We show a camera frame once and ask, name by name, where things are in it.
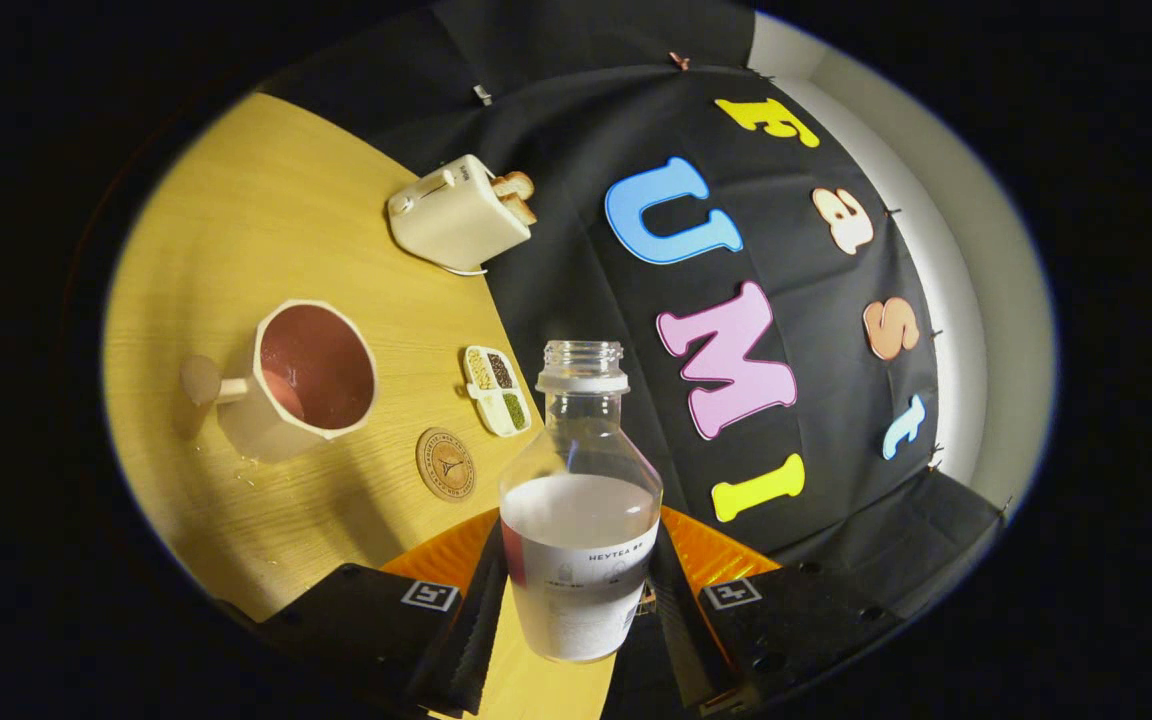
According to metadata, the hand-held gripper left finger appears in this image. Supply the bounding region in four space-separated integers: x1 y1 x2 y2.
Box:
226 508 509 719

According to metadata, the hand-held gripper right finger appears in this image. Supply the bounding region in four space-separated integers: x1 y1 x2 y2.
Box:
636 505 902 716

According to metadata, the clear juice bottle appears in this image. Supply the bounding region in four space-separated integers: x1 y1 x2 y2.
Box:
499 340 664 663

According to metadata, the round wooden coaster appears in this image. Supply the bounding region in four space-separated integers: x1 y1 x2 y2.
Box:
415 427 477 503

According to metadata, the cream cup with red inside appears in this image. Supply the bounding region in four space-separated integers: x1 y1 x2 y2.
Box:
180 299 379 464

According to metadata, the white divided bean dish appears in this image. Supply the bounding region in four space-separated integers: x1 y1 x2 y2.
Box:
462 345 533 439

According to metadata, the cream toaster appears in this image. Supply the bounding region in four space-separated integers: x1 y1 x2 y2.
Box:
387 154 534 273

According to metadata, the wooden table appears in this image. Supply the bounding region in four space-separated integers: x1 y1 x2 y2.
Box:
102 92 617 720

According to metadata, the black backdrop cloth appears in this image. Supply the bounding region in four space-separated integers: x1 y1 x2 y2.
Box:
266 0 1012 621

